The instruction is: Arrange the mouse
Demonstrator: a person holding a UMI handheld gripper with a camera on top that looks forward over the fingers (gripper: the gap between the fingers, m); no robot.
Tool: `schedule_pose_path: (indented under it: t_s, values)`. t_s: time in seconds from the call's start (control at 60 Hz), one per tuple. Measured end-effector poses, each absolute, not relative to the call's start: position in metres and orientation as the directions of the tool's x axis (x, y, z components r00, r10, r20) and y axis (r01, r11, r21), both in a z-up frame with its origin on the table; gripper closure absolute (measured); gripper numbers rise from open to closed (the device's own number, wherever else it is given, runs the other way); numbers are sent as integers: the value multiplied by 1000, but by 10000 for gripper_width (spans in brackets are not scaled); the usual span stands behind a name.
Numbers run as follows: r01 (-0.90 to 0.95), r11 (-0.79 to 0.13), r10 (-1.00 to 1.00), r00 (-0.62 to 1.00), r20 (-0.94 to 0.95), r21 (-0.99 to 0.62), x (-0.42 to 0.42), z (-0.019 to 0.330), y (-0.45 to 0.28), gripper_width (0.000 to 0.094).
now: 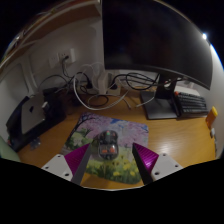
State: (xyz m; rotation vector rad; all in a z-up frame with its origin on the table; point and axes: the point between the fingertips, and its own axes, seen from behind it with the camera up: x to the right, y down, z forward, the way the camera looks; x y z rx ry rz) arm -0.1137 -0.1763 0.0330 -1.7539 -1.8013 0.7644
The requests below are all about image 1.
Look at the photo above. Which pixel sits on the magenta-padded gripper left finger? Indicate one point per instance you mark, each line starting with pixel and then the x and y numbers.
pixel 78 159

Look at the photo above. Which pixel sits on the black keyboard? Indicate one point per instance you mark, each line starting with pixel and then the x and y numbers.
pixel 191 103

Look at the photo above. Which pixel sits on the white power strip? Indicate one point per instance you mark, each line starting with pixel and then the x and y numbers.
pixel 100 81

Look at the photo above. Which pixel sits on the orange jar with yellow lid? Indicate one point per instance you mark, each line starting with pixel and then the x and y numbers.
pixel 211 116

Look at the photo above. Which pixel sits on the transparent computer mouse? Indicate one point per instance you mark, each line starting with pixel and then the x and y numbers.
pixel 107 145

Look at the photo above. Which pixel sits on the floral print mouse pad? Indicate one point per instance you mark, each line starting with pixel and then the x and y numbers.
pixel 130 133

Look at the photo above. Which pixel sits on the silver laptop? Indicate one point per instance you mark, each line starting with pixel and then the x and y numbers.
pixel 31 113

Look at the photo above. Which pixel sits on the bright ceiling light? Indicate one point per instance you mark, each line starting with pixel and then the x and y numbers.
pixel 204 36

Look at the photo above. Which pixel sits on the black laptop case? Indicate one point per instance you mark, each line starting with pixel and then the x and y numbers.
pixel 55 113

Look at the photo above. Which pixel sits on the white wall socket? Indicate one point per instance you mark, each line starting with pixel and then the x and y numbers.
pixel 55 60

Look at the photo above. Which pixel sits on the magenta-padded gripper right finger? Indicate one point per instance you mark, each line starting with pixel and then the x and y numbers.
pixel 146 159

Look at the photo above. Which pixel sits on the black computer monitor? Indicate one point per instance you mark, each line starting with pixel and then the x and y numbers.
pixel 150 36

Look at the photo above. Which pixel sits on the wooden wall shelf unit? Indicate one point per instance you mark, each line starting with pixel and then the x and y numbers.
pixel 50 25

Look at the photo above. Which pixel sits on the pale green bag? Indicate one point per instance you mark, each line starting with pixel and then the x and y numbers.
pixel 6 150

